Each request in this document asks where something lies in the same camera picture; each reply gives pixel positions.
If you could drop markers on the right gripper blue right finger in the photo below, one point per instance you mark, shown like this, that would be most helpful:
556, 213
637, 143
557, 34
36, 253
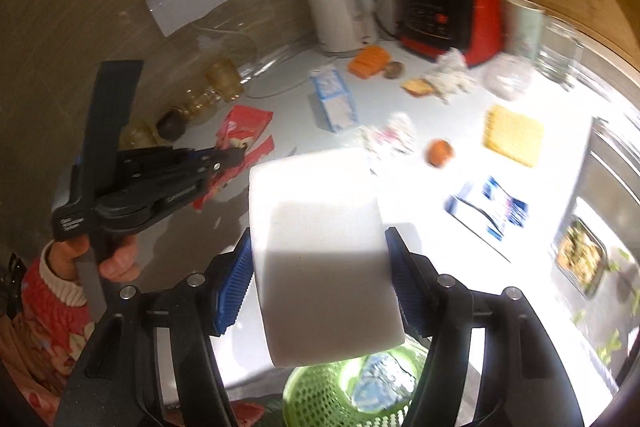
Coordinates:
407, 285

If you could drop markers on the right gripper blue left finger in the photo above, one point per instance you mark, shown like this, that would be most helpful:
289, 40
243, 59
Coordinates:
231, 294

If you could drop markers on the white foam block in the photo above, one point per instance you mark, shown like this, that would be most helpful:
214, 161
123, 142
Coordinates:
321, 262

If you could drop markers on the red snack wrapper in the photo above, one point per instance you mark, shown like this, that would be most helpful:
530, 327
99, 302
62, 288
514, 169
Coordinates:
242, 128

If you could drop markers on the small orange persimmon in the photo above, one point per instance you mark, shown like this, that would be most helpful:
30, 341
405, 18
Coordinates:
438, 153

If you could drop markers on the stained tissue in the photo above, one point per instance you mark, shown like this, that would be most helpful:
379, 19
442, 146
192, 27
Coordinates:
397, 134

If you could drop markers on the yellow foam fruit net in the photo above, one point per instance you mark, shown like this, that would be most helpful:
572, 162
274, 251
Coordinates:
513, 135

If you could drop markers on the blue white milk carton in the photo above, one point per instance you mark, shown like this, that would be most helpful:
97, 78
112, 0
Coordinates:
335, 99

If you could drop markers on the white tissue back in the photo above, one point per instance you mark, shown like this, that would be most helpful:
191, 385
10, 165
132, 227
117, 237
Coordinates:
451, 75

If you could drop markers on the red patterned sleeve forearm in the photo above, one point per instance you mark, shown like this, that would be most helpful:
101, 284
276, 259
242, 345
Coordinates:
41, 344

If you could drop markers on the green perforated trash basket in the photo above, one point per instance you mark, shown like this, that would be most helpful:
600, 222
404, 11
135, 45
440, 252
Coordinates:
319, 395

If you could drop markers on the dark round lid jar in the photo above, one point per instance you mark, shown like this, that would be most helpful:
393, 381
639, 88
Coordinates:
172, 125

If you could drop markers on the clear glass jar middle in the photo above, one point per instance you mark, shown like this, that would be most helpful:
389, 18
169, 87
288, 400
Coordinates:
199, 105

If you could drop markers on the amber glass jar back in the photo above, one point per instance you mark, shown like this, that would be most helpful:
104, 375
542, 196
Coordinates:
224, 79

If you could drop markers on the metal tray with food scraps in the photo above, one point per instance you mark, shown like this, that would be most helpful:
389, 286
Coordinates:
581, 257

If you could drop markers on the orange peel piece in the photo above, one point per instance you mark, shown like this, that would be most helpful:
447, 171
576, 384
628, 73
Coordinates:
418, 87

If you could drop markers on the stainless steel sink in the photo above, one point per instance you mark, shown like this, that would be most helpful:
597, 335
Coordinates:
605, 205

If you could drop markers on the brown kiwi fruit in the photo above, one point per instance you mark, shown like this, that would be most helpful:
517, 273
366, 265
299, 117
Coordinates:
393, 70

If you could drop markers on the clear crumpled plastic bag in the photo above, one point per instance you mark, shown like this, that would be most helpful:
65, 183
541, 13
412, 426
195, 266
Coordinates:
507, 76

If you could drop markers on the clear glass mug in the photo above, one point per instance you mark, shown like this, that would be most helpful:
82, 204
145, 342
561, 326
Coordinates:
559, 52

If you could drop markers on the white ceramic cup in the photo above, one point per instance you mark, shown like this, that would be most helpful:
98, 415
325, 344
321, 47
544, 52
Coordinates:
524, 21

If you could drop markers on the red black blender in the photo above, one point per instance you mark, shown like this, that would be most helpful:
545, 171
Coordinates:
430, 28

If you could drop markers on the white electric kettle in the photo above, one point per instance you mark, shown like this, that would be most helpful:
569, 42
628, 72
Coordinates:
344, 27

